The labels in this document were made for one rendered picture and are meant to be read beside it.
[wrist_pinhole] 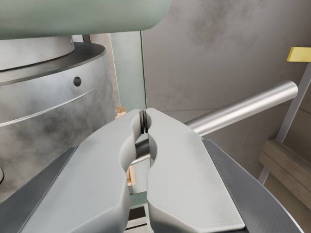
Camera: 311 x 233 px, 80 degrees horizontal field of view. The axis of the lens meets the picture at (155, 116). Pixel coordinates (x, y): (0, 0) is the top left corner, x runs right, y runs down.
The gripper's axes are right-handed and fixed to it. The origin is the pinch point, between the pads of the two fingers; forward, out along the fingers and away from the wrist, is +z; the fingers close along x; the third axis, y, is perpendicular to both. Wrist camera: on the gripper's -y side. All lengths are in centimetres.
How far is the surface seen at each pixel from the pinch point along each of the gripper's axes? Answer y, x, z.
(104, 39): 0.8, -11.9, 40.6
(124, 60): 14, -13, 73
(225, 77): 50, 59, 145
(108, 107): 6.6, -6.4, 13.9
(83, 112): 4.5, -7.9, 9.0
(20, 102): 0.9, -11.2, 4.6
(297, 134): 114, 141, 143
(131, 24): -4.6, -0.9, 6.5
